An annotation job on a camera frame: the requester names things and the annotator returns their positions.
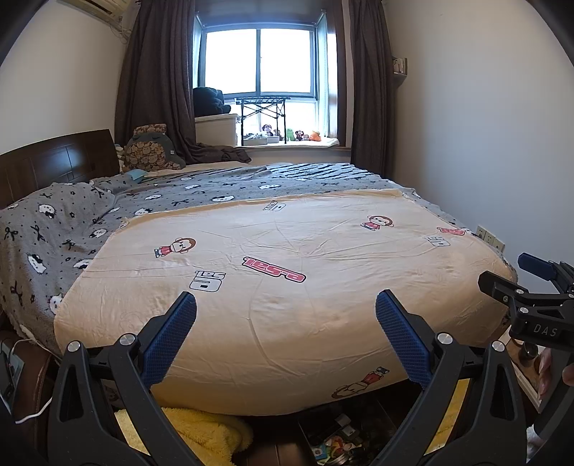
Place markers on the white air conditioner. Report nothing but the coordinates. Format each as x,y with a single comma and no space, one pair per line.
103,6

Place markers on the window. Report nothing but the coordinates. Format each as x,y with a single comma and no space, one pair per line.
282,58

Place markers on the dark device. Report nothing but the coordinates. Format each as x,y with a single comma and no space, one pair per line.
9,372

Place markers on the cream printed blanket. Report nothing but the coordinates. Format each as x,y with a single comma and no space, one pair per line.
291,313

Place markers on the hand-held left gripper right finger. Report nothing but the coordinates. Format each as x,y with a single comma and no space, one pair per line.
399,336

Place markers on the green plush toy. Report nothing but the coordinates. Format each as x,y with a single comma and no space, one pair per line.
291,135

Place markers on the wooden cabinet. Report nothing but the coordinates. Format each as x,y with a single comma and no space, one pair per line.
529,376

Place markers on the clear plastic bin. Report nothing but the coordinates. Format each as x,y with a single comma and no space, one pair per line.
341,439

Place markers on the orange plush toy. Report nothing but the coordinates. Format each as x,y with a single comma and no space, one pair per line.
315,136

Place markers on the grey printed pillow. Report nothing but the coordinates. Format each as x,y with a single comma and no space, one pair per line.
58,210

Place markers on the dark curtain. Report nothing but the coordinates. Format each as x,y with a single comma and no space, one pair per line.
372,89
157,67

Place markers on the dark wooden headboard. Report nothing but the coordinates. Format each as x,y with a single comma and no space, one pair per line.
54,157

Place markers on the brown monkey plush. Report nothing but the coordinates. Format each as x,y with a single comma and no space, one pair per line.
268,130

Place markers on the dark green cushion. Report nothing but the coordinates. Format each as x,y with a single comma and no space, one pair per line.
175,154

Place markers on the person's right hand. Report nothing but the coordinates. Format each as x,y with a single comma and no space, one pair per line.
545,374

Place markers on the wall socket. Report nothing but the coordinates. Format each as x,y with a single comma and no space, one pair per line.
491,238

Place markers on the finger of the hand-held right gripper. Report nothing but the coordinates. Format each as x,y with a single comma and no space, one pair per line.
500,286
536,266

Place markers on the black folding rack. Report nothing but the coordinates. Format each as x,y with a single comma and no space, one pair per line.
262,101

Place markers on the dark bundled cloth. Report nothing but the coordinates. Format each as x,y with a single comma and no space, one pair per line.
208,101

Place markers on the grey printed blanket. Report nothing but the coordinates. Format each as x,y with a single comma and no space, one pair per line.
202,188

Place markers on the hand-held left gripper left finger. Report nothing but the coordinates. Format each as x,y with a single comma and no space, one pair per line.
172,336

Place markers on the yellow fluffy towel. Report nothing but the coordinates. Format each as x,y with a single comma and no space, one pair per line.
202,430

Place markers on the white tray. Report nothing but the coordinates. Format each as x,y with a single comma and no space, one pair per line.
260,141

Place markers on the light blue cloth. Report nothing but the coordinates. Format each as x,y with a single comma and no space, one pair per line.
137,175

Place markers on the small monkey plush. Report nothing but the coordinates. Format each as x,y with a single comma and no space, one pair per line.
302,136

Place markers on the wall shelf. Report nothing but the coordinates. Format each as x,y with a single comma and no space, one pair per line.
399,71

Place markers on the brown leather stool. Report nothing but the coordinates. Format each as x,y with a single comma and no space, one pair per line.
38,381

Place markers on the bear print plush cushion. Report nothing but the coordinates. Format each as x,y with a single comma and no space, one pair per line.
143,150

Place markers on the white storage box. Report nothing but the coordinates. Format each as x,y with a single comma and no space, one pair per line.
215,130

